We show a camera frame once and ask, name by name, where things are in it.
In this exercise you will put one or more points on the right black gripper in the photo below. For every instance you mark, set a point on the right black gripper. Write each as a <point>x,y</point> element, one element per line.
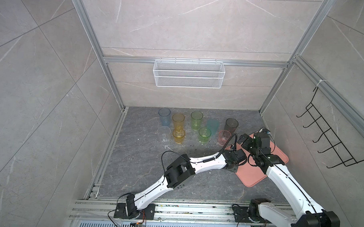
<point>242,138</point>

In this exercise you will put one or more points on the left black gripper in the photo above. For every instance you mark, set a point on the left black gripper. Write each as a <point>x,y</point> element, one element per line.
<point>235,170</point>

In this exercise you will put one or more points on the pink tray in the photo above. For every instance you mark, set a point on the pink tray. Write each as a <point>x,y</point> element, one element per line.
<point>254,170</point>

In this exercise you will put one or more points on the tall green plastic cup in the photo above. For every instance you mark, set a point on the tall green plastic cup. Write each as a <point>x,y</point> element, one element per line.
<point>196,121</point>

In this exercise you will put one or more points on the tall yellow plastic cup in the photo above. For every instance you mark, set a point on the tall yellow plastic cup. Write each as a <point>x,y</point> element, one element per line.
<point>178,120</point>

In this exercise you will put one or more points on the clear plastic cup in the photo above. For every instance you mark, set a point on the clear plastic cup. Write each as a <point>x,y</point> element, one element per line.
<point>164,135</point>

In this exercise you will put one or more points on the blue plastic cup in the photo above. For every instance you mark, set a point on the blue plastic cup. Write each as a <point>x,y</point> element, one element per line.
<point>164,115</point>

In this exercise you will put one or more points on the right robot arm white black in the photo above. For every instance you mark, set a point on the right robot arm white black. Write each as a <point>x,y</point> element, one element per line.
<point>308,213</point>

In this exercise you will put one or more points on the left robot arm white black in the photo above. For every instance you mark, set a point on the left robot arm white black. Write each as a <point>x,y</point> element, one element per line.
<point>179,173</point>

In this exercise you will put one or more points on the dark grey plastic cup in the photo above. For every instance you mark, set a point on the dark grey plastic cup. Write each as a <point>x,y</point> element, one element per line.
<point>231,125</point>

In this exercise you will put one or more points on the pink plastic cup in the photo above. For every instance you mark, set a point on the pink plastic cup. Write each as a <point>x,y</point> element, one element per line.
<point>223,137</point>

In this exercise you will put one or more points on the teal plastic cup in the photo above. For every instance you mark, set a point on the teal plastic cup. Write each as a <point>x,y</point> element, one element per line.
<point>213,125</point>

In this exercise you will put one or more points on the short green plastic cup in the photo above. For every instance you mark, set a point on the short green plastic cup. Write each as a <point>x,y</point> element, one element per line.
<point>204,134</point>

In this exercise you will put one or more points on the short yellow plastic cup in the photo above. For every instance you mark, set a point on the short yellow plastic cup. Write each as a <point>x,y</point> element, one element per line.
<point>179,135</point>

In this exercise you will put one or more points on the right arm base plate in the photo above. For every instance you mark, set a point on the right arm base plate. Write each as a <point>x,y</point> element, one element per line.
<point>242,214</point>

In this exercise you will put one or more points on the white wire mesh basket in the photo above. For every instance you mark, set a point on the white wire mesh basket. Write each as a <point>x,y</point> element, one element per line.
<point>188,74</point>

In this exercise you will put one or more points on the black wire hook rack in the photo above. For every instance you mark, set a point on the black wire hook rack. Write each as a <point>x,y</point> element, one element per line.
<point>329,135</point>

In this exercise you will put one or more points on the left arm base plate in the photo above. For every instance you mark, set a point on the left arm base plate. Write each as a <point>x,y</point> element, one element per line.
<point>145,211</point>

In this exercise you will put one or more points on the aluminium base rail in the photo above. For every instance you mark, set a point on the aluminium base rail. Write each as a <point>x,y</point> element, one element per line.
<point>168,213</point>

